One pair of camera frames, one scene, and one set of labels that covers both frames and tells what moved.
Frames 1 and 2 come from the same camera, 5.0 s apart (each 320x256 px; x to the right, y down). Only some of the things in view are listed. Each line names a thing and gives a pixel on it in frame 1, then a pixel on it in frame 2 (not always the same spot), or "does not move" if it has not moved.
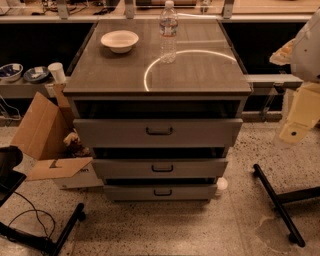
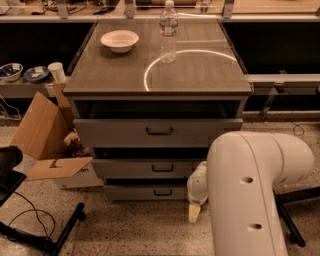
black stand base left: x=11 y=177 does not move
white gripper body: x=307 y=55 -> x=196 y=191
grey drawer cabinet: x=161 y=105 does not move
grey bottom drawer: x=160 y=192 does not move
